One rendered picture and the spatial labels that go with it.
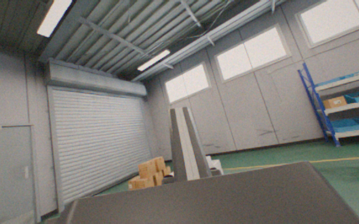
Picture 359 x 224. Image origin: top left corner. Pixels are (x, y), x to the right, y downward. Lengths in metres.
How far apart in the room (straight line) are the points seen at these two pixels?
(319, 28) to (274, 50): 1.03
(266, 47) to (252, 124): 2.36
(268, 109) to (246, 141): 1.19
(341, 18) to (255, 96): 2.57
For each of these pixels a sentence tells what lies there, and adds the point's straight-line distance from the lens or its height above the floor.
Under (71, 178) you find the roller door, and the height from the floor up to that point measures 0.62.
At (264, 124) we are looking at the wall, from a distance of 4.99.
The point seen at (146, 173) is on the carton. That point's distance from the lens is 3.42.
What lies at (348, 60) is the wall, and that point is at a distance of 5.45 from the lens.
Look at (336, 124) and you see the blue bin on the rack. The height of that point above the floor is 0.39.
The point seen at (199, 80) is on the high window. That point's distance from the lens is 5.50.
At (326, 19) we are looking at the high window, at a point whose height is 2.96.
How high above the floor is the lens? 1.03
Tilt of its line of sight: 9 degrees up
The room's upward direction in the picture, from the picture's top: 14 degrees counter-clockwise
